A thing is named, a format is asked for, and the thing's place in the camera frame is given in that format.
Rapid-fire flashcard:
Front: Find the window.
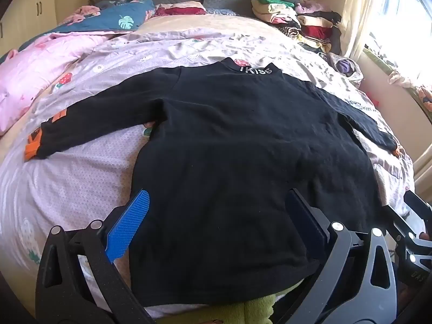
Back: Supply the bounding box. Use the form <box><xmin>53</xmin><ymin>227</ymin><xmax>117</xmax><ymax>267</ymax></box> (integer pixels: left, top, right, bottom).
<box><xmin>368</xmin><ymin>0</ymin><xmax>432</xmax><ymax>75</ymax></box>

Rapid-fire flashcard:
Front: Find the person's green fleece clothing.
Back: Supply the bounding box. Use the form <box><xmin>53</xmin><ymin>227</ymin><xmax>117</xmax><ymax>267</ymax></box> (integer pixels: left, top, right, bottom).
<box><xmin>153</xmin><ymin>293</ymin><xmax>282</xmax><ymax>324</ymax></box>

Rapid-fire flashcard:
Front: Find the cream wardrobe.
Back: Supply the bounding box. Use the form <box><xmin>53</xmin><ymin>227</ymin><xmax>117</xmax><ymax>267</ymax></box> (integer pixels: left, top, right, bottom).
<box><xmin>0</xmin><ymin>0</ymin><xmax>89</xmax><ymax>58</ymax></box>

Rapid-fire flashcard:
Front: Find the colourful floral cloth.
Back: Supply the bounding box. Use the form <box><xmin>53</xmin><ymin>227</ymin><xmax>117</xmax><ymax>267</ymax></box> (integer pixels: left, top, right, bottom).
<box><xmin>386</xmin><ymin>69</ymin><xmax>432</xmax><ymax>107</ymax></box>

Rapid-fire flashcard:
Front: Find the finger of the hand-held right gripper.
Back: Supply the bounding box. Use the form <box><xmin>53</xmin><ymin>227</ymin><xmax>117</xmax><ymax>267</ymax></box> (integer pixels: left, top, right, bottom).
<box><xmin>403</xmin><ymin>190</ymin><xmax>432</xmax><ymax>221</ymax></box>
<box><xmin>383</xmin><ymin>204</ymin><xmax>422</xmax><ymax>254</ymax></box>

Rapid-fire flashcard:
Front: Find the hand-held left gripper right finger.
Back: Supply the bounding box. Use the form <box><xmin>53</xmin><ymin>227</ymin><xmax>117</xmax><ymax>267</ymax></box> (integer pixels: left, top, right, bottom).
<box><xmin>270</xmin><ymin>188</ymin><xmax>399</xmax><ymax>324</ymax></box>

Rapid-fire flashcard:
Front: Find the red and pink cloth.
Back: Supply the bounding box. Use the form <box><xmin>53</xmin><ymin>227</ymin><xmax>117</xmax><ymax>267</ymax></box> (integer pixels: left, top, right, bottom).
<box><xmin>153</xmin><ymin>2</ymin><xmax>207</xmax><ymax>17</ymax></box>

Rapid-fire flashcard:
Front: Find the purple crumpled cloth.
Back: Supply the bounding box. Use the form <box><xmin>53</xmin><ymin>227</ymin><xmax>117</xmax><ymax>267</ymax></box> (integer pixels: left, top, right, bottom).
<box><xmin>325</xmin><ymin>52</ymin><xmax>364</xmax><ymax>82</ymax></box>

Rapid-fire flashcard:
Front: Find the pink quilt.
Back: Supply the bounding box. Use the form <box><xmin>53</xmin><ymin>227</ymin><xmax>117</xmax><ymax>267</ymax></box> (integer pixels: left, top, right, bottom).
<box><xmin>0</xmin><ymin>32</ymin><xmax>112</xmax><ymax>136</ymax></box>

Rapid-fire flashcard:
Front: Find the cream curtain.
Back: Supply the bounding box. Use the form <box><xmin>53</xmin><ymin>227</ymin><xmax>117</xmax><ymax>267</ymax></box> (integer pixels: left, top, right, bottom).
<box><xmin>339</xmin><ymin>0</ymin><xmax>402</xmax><ymax>62</ymax></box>

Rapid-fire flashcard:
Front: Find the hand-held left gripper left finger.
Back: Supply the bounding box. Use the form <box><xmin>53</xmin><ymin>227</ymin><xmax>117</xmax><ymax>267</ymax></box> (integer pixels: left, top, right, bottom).
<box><xmin>35</xmin><ymin>190</ymin><xmax>156</xmax><ymax>324</ymax></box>

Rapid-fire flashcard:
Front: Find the pile of folded clothes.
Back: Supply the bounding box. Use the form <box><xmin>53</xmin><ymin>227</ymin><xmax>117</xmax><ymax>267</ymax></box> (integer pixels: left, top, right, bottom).
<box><xmin>250</xmin><ymin>0</ymin><xmax>343</xmax><ymax>55</ymax></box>

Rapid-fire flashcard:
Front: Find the black sweater with orange cuffs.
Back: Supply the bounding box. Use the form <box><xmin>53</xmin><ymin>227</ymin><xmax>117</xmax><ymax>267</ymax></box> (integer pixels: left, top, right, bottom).
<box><xmin>24</xmin><ymin>57</ymin><xmax>398</xmax><ymax>306</ymax></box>

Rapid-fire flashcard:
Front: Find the blue floral quilt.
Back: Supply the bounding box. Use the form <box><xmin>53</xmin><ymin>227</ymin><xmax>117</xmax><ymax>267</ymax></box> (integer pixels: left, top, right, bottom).
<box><xmin>0</xmin><ymin>0</ymin><xmax>156</xmax><ymax>65</ymax></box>

